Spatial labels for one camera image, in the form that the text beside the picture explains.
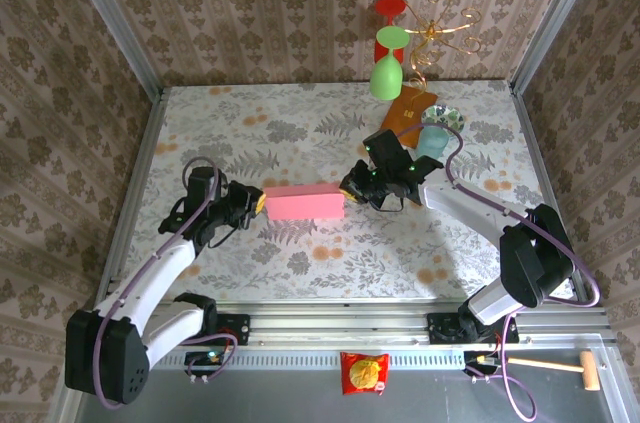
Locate aluminium table side rail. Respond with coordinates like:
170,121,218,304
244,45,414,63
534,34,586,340
509,82,591,304
94,87,169,309

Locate green plastic wine glass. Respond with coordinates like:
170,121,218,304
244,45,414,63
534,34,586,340
369,25,412,103

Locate red plastic wine glass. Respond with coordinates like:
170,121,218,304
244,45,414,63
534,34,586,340
373,0,411,64

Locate right aluminium table side rail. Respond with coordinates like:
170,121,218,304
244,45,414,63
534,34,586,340
509,82,591,304

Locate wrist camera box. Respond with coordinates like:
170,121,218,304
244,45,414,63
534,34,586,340
185,166,222,202
363,130,404,165

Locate long aluminium base rail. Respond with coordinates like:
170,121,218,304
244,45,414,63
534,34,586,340
69,307,616,344

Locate grey metal plate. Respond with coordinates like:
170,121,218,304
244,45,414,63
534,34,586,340
49,342,640,423

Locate left aluminium corner post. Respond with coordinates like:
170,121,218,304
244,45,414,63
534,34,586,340
54,0,166,94

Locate small wooden mallet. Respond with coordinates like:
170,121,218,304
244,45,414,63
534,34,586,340
507,350,601,392

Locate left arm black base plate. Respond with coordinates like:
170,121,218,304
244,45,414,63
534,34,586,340
199,313,251,347

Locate floral table mat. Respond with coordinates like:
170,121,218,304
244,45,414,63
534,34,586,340
119,81,576,302

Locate right small black connector box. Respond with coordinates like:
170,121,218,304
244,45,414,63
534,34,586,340
463,350,501,369

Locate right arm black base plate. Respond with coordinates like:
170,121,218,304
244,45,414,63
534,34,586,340
427,311,520,345

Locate red snack packet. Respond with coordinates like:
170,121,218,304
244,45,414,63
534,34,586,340
339,351,390,396

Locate orange paper packet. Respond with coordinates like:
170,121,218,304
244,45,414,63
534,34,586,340
380,85,437,149

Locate small black connector box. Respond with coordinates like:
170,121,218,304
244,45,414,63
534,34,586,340
184,350,226,369
463,350,501,369

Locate left aluminium table side rail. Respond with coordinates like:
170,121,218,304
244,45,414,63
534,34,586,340
94,87,169,309

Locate right aluminium corner post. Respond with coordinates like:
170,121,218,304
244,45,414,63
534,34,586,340
509,0,611,94

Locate pink paper box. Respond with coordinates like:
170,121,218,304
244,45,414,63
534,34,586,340
263,181,346,221

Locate gold wire glass rack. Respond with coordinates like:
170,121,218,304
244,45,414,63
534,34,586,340
402,0,482,117

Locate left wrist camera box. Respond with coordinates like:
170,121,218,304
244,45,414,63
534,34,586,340
185,166,222,202

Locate left small black connector box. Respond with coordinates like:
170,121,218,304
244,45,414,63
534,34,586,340
184,350,226,369

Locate aluminium corner post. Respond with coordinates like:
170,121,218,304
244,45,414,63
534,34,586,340
509,0,611,94
54,0,166,94

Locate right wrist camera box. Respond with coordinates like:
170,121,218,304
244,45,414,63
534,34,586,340
363,130,404,165

